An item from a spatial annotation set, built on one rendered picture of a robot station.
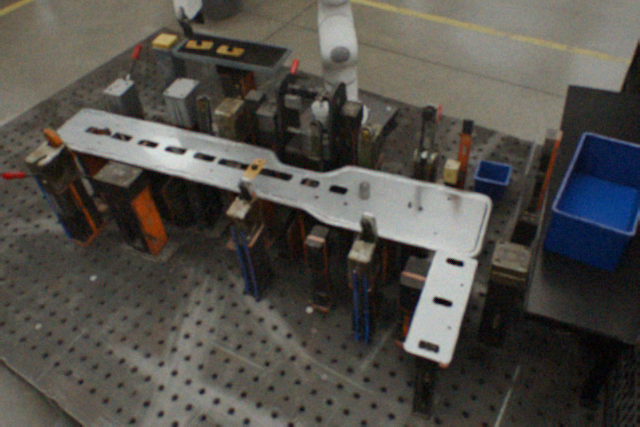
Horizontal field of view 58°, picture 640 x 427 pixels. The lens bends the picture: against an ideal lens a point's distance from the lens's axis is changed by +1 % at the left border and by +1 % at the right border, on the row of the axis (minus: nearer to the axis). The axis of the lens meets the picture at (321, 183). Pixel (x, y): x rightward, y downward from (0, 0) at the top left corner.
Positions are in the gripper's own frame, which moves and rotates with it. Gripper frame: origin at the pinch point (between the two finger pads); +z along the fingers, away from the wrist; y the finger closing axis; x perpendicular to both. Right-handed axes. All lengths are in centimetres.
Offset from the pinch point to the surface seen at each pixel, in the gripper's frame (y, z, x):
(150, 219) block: 51, 37, -2
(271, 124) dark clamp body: 23.0, 17.8, 30.5
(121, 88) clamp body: 13.7, 16.3, -24.5
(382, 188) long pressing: 41, 22, 67
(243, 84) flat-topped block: 6.0, 15.9, 15.9
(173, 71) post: 1.5, 16.2, -11.1
